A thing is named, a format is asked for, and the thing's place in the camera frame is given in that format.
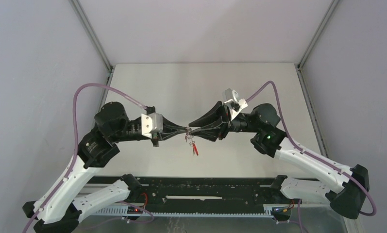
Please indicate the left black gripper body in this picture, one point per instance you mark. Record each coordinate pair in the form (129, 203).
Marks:
(156, 138)

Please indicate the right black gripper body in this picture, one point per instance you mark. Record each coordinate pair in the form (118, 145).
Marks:
(235, 124)

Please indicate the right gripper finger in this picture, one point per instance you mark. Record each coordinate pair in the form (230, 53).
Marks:
(211, 132)
(209, 117)

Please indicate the red handled keyring holder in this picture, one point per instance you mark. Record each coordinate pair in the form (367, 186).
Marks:
(189, 138)

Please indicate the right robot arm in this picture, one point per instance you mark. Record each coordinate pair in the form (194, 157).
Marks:
(343, 187)

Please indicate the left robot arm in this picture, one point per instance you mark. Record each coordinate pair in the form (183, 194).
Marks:
(60, 210)

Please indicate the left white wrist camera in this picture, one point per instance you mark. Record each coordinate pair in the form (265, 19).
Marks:
(151, 123)

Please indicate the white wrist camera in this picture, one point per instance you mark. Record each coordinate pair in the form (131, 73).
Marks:
(151, 123)
(233, 102)

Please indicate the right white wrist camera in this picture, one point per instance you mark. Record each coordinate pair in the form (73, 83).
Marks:
(233, 102)

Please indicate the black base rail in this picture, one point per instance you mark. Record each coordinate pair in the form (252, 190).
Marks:
(173, 195)

